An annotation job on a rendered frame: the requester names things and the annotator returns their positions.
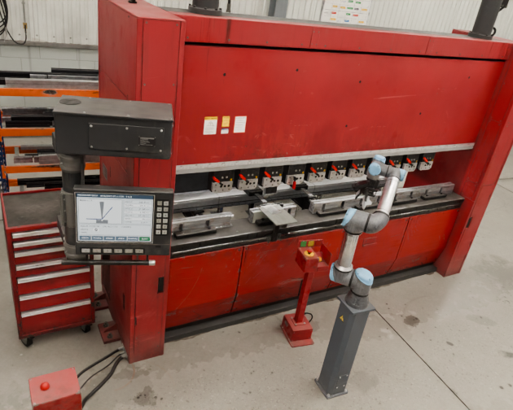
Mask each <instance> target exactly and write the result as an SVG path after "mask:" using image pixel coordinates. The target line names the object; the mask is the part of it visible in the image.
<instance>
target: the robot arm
mask: <svg viewBox="0 0 513 410"><path fill-rule="evenodd" d="M385 160H386V159H385V158H384V157H383V156H382V155H375V157H374V158H373V161H372V163H371V164H370V166H369V169H368V173H367V175H366V179H367V180H364V181H359V182H357V183H354V184H352V187H353V189H354V190H357V189H358V191H357V193H356V196H355V199H357V197H358V196H363V202H362V208H363V210H364V209H365V207H366V205H371V204H372V202H371V201H370V200H369V196H371V197H375V195H374V192H375V194H376V192H377V186H378V184H379V180H378V178H379V176H382V177H387V178H388V179H387V181H386V184H385V186H384V190H383V193H382V195H381V198H380V201H379V204H378V207H377V209H376V211H374V213H373V214H370V213H368V212H363V211H360V210H357V209H354V208H349V209H348V210H347V212H346V214H345V216H344V219H343V221H342V224H341V225H343V226H344V231H345V233H344V238H343V241H342V245H341V248H340V254H339V258H338V260H337V261H336V262H335V263H332V265H331V270H330V279H331V280H332V281H334V282H337V283H340V284H342V285H345V286H348V287H351V289H350V291H349V292H348V293H347V294H346V296H345V299H344V300H345V302H346V303H347V304H348V305H349V306H350V307H351V308H354V309H357V310H363V309H366V308H367V307H368V304H369V296H368V295H369V293H370V289H371V285H372V283H373V275H372V274H371V272H370V271H368V270H367V269H365V268H357V269H353V265H352V261H353V255H354V252H355V249H356V245H357V240H358V237H359V235H361V234H362V232H364V233H377V232H379V231H380V230H381V229H383V228H384V227H385V226H386V224H387V223H388V221H389V218H390V215H389V212H390V210H391V206H392V202H393V200H394V197H395V194H396V192H397V187H398V185H399V182H400V181H403V180H404V177H405V174H406V170H404V169H400V168H395V167H392V166H389V165H386V164H385Z"/></svg>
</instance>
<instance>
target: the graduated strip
mask: <svg viewBox="0 0 513 410"><path fill-rule="evenodd" d="M474 144H475V143H464V144H453V145H443V146H422V147H411V148H401V149H390V150H369V151H359V152H348V153H337V154H326V155H306V156H295V157H284V158H273V159H253V160H242V161H231V162H220V163H210V164H190V165H179V166H176V170H185V169H195V168H215V167H225V166H235V165H245V164H264V163H274V162H284V161H294V160H305V159H324V158H334V157H345V156H355V155H373V154H383V153H394V152H404V151H414V150H433V149H444V148H454V147H464V146H474Z"/></svg>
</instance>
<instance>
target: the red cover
mask: <svg viewBox="0 0 513 410"><path fill-rule="evenodd" d="M168 12H169V13H171V14H174V15H176V16H178V17H180V18H182V19H184V20H185V22H186V32H185V41H190V42H205V43H219V44H234V45H248V46H276V47H291V48H305V49H320V50H347V51H362V52H377V53H391V54H406V55H433V56H448V57H462V58H477V59H505V60H508V59H509V56H510V53H511V50H512V47H513V43H512V42H508V41H498V40H485V39H479V38H469V37H452V36H442V35H433V34H423V33H406V32H397V31H387V30H378V29H368V28H350V27H341V26H331V25H322V24H304V23H295V22H286V21H276V20H259V19H249V18H239V17H230V16H213V15H201V14H193V13H184V12H175V11H168Z"/></svg>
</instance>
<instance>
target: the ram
mask: <svg viewBox="0 0 513 410"><path fill-rule="evenodd" d="M504 63H505V62H503V61H500V60H495V59H467V58H452V57H437V56H422V55H394V54H380V53H365V52H350V51H335V50H306V49H292V48H278V47H263V46H234V45H219V44H204V43H190V42H185V45H184V57H183V69H182V92H181V105H180V116H179V129H178V152H177V164H176V166H179V165H190V164H210V163H220V162H231V161H242V160H253V159H273V158H284V157H295V156H306V155H326V154H337V153H348V152H359V151H369V150H390V149H401V148H411V147H422V146H443V145H453V144H464V143H475V141H476V138H477V135H478V133H479V131H480V127H481V125H482V122H483V120H484V117H485V114H486V111H487V109H488V107H489V103H490V101H491V98H492V96H493V92H494V90H495V87H496V85H497V83H498V79H499V77H500V74H501V72H502V68H503V66H504ZM215 116H217V128H216V134H204V119H205V117H215ZM223 116H229V117H230V123H229V127H222V118H223ZM236 116H246V117H247V120H246V127H245V133H233V132H234V125H235V117H236ZM221 129H229V130H228V133H221ZM468 149H473V146H464V147H454V148H444V149H433V150H414V151H404V152H394V153H383V154H373V155H355V156H345V157H334V158H324V159H305V160H294V161H284V162H274V163H264V164H245V165H235V166H225V167H215V168H195V169H185V170H176V174H185V173H195V172H213V171H223V170H232V169H242V168H260V167H269V166H279V165H289V164H307V163H317V162H327V161H336V160H346V159H364V158H374V157H375V155H382V156H393V155H411V154H421V153H430V152H440V151H449V150H468Z"/></svg>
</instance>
